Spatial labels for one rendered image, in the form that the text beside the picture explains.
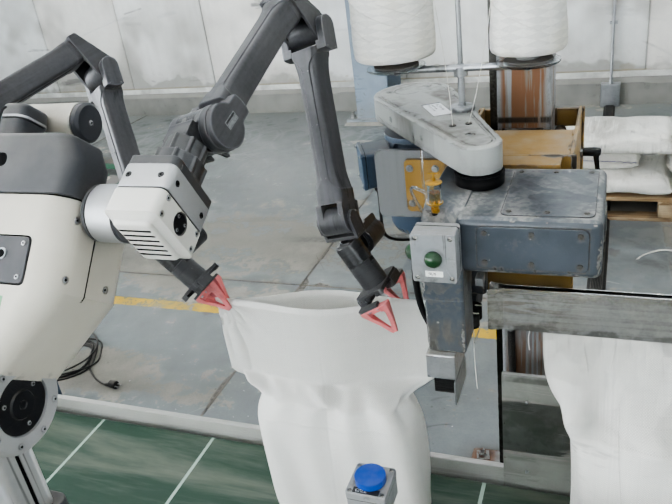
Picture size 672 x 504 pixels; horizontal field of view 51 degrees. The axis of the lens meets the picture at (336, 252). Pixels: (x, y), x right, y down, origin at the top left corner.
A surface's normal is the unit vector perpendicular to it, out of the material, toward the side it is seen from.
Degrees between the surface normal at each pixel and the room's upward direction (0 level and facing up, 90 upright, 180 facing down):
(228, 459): 0
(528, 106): 90
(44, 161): 50
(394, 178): 90
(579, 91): 90
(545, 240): 90
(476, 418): 0
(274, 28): 72
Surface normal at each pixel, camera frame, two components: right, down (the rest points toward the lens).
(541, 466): -0.34, 0.46
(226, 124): 0.80, -0.11
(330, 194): -0.57, 0.14
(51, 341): 0.71, 0.58
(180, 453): -0.12, -0.88
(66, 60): 0.58, -0.13
